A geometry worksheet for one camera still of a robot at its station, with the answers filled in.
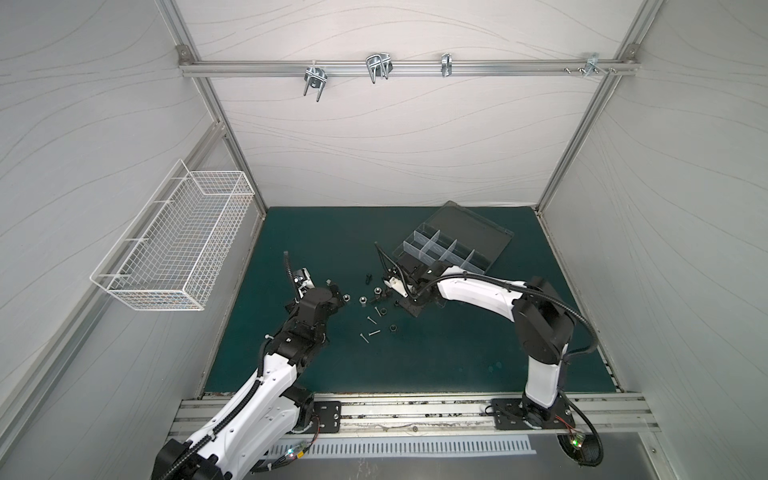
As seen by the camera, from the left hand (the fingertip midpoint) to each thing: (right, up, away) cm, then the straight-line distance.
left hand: (324, 284), depth 82 cm
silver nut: (+10, -7, +11) cm, 16 cm away
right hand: (+26, -4, +8) cm, 27 cm away
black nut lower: (+19, -14, +6) cm, 25 cm away
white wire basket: (-32, +9, -14) cm, 36 cm away
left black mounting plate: (+3, -31, -9) cm, 33 cm away
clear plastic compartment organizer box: (+45, +13, +32) cm, 57 cm away
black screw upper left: (+11, -1, +17) cm, 20 cm away
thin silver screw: (+10, -16, +4) cm, 19 cm away
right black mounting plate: (+50, -31, -9) cm, 60 cm away
